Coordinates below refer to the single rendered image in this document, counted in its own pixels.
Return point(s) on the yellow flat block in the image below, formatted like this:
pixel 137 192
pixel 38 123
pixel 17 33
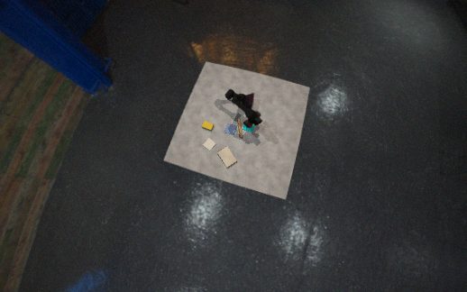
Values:
pixel 207 125

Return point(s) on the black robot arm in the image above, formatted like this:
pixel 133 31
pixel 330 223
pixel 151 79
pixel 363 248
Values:
pixel 241 100

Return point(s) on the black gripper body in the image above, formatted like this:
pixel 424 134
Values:
pixel 248 123

